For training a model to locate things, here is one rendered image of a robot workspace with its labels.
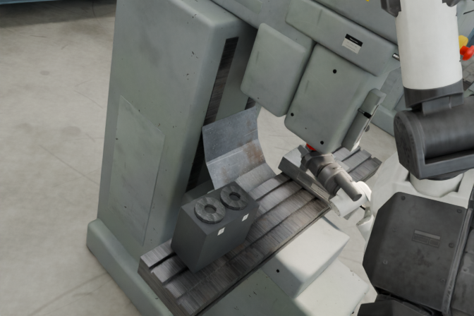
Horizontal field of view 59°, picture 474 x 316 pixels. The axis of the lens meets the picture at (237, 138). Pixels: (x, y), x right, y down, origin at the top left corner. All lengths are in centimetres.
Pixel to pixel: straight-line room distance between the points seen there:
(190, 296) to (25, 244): 147
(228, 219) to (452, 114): 69
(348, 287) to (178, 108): 95
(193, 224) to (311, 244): 59
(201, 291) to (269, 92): 64
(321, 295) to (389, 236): 88
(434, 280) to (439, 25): 42
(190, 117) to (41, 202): 149
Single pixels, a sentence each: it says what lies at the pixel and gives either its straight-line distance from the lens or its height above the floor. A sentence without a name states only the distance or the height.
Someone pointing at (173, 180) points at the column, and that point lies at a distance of 169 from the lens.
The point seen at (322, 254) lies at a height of 90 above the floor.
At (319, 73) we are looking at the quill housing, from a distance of 125.
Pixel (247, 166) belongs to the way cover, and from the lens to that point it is 176.
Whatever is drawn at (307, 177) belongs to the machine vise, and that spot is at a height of 104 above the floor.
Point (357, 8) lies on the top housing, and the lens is 114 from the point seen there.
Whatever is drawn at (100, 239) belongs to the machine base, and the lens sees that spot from 234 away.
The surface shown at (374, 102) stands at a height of 153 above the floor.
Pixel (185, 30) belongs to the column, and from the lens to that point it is 140.
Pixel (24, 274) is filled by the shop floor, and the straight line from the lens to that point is 247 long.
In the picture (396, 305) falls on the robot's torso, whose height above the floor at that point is 151.
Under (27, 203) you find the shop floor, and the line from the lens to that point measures 277.
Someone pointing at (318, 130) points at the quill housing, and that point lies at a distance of 130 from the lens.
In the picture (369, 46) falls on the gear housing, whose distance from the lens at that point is 115.
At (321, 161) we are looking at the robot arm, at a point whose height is 126.
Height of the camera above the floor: 205
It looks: 36 degrees down
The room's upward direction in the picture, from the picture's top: 19 degrees clockwise
